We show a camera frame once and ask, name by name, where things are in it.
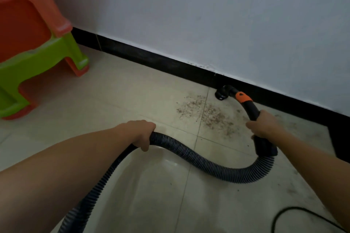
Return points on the person's right fingers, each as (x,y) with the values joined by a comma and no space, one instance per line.
(254,126)

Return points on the orange plastic stool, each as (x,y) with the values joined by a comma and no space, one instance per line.
(79,70)
(24,19)

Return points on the scattered brown dirt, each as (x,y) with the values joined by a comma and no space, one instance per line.
(216,120)

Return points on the person's left hand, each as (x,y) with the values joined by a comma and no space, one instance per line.
(136,131)

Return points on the person's left forearm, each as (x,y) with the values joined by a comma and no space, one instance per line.
(63,170)

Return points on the person's right hand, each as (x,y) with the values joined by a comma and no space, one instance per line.
(266,126)

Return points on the person's right forearm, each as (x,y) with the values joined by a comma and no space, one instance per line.
(317,167)

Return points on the person's left thumb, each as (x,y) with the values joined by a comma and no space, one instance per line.
(145,143)

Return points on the green plastic stool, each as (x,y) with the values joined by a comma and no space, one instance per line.
(32,62)

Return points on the black baseboard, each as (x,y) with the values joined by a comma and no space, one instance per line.
(164,62)

